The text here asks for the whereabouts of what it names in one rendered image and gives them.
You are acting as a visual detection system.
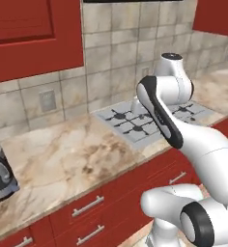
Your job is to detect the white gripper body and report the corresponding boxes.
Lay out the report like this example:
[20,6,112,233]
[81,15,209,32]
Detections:
[130,96,149,116]

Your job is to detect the silver gas hob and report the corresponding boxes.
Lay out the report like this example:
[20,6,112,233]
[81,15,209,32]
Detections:
[94,98,217,151]

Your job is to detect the red drawer front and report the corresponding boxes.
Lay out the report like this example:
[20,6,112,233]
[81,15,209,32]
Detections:
[0,226,35,247]
[48,187,106,229]
[53,210,153,247]
[212,112,228,152]
[146,148,199,191]

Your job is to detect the silver drawer handle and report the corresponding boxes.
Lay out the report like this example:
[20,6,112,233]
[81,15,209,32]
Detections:
[71,195,105,218]
[75,224,106,247]
[168,171,187,185]
[14,236,34,247]

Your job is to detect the grey wall socket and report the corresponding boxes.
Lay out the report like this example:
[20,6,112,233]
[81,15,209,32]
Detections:
[38,89,58,113]

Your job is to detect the red wall cupboard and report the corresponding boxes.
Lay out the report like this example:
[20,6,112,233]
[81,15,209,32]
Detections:
[191,0,228,38]

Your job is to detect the red wall cupboard door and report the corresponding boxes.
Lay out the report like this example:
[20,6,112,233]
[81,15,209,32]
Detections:
[0,0,85,85]

